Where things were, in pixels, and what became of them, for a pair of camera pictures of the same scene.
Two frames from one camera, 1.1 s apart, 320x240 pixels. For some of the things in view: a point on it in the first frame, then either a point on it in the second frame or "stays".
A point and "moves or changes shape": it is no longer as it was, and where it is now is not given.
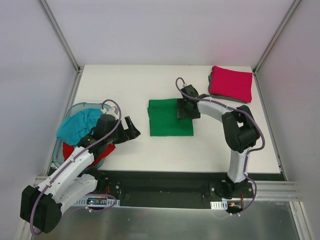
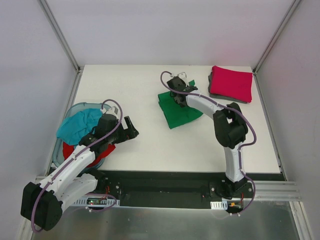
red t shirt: (67, 149) stays
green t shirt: (163, 120) moves or changes shape
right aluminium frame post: (294, 4) stays
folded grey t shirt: (209, 84) stays
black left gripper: (124, 130) stays
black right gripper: (181, 109) to (178, 99)
